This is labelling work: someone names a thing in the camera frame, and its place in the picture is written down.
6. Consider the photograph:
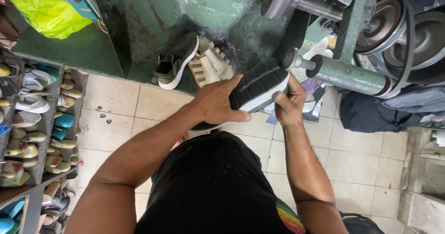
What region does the person's left hand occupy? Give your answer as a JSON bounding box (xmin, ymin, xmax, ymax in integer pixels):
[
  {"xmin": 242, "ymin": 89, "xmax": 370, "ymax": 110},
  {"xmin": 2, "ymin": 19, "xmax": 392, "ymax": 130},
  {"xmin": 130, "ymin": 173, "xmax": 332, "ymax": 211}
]
[{"xmin": 190, "ymin": 74, "xmax": 251, "ymax": 126}]

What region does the person's right hand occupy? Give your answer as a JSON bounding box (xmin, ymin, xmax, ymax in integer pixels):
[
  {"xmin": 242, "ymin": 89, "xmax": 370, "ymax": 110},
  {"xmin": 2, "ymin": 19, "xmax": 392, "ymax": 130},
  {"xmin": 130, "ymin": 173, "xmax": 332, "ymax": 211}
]
[{"xmin": 272, "ymin": 72, "xmax": 306, "ymax": 127}]

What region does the black knit white-soled sneaker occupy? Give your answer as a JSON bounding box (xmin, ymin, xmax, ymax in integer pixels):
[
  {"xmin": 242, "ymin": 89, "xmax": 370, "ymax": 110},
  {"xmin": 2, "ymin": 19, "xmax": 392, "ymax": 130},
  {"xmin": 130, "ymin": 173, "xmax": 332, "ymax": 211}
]
[{"xmin": 191, "ymin": 58, "xmax": 290, "ymax": 131}]

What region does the olive green sneaker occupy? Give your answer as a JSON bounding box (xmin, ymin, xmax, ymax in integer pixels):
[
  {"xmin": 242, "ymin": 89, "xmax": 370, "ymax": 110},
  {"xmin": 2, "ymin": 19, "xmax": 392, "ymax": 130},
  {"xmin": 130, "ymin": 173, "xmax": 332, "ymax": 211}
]
[{"xmin": 152, "ymin": 32, "xmax": 200, "ymax": 90}]

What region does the green shoe finishing machine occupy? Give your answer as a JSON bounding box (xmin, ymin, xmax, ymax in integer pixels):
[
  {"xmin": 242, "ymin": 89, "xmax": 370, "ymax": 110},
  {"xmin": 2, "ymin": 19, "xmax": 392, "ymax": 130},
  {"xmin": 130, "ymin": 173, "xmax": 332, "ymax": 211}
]
[{"xmin": 12, "ymin": 0, "xmax": 445, "ymax": 99}]

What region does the person's black shirt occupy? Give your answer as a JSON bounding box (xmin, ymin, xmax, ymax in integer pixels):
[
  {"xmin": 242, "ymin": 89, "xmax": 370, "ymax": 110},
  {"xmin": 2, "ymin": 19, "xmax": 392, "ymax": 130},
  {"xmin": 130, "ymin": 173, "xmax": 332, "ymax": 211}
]
[{"xmin": 135, "ymin": 131, "xmax": 306, "ymax": 234}]

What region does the dark cloth heap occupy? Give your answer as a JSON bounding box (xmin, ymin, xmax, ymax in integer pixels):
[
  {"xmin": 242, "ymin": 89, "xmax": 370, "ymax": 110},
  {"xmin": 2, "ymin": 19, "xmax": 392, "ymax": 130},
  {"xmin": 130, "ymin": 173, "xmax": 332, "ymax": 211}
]
[{"xmin": 340, "ymin": 84, "xmax": 445, "ymax": 134}]

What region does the black drive belt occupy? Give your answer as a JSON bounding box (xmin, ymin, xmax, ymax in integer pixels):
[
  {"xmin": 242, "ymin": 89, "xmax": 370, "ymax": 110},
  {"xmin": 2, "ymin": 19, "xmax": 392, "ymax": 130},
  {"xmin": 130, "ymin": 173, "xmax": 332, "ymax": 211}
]
[{"xmin": 353, "ymin": 0, "xmax": 418, "ymax": 99}]

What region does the black bag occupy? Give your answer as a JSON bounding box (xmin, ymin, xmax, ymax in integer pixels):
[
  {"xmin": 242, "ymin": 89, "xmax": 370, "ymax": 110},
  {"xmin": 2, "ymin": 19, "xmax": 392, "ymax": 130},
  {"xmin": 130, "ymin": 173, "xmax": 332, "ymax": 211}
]
[{"xmin": 339, "ymin": 212, "xmax": 385, "ymax": 234}]

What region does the grey concrete step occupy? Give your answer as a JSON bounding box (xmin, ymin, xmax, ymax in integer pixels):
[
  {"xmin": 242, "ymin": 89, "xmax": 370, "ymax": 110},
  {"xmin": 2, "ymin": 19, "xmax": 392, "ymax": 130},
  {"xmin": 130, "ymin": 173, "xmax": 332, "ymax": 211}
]
[{"xmin": 398, "ymin": 128, "xmax": 445, "ymax": 234}]

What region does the shelf of shoes and lasts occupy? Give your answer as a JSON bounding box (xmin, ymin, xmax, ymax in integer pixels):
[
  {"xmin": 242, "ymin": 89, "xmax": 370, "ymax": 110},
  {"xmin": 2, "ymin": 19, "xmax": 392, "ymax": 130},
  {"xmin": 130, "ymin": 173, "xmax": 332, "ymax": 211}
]
[{"xmin": 0, "ymin": 58, "xmax": 87, "ymax": 234}]

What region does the yellow plastic bag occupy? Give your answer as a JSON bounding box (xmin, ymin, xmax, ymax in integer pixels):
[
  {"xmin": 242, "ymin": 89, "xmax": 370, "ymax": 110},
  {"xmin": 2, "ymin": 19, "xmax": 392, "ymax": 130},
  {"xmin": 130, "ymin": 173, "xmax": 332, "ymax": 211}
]
[{"xmin": 3, "ymin": 0, "xmax": 94, "ymax": 40}]

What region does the beige strappy sandal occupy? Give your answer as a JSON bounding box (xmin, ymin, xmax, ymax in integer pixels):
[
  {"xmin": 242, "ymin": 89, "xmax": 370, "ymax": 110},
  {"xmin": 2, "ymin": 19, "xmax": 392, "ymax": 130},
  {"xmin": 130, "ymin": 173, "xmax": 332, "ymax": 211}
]
[{"xmin": 188, "ymin": 36, "xmax": 234, "ymax": 88}]

